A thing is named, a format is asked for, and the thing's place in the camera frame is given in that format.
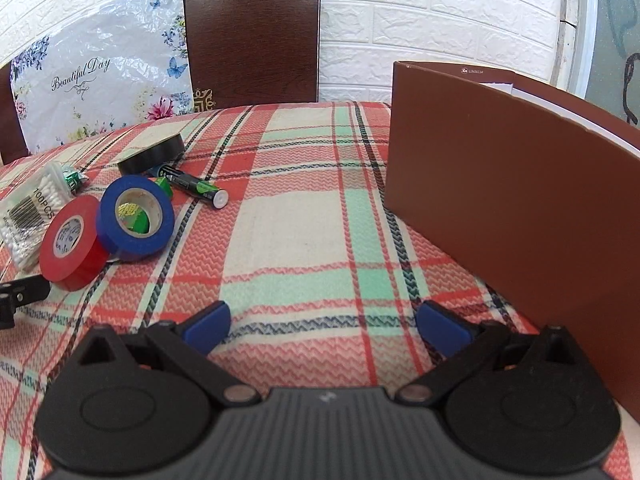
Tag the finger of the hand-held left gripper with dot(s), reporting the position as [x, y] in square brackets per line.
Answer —
[30, 289]

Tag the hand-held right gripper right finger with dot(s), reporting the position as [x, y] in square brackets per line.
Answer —
[440, 327]

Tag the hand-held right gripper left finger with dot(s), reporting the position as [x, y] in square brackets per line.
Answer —
[207, 327]

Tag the red tape roll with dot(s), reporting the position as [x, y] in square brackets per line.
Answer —
[85, 255]

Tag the cotton swab pack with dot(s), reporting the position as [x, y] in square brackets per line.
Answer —
[35, 200]

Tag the blue tape roll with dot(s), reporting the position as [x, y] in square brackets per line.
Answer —
[155, 240]

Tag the small green white pack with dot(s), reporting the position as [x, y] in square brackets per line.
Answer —
[74, 180]

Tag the green battery pack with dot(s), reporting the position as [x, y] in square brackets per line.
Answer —
[136, 221]

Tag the black green battery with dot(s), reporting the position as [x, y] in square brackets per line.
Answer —
[192, 185]

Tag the brown storage box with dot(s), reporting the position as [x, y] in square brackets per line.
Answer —
[500, 170]

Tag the black tape roll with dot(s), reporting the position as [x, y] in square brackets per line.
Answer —
[150, 162]

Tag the plaid tablecloth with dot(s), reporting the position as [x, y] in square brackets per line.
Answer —
[300, 240]

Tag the plain brown chair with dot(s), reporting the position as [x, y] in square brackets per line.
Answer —
[10, 120]

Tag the floral plastic bag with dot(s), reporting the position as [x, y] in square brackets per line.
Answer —
[100, 90]

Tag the brown chair with gold emblem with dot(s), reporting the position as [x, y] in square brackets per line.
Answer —
[250, 35]

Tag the frosted glass door with drawing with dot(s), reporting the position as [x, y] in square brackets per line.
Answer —
[615, 10]

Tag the white door frame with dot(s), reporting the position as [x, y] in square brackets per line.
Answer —
[575, 25]

